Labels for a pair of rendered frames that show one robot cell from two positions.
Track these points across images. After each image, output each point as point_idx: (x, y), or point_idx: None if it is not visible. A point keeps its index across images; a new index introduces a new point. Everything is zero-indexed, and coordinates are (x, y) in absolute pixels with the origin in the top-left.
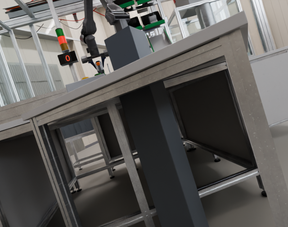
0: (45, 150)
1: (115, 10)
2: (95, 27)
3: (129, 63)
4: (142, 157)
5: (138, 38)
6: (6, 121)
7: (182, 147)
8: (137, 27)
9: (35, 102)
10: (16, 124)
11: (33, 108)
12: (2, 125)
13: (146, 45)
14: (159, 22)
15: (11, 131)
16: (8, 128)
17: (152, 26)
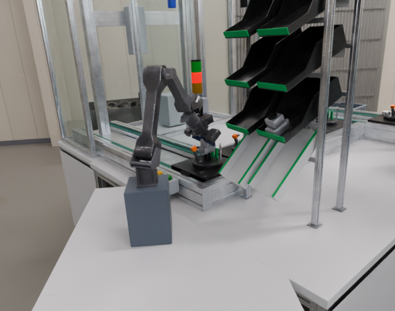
0: None
1: (140, 151)
2: (187, 109)
3: (54, 268)
4: None
5: (142, 205)
6: (117, 164)
7: None
8: (242, 129)
9: None
10: (112, 179)
11: (131, 167)
12: (106, 173)
13: (158, 210)
14: (276, 137)
15: (111, 180)
16: (108, 178)
17: (266, 136)
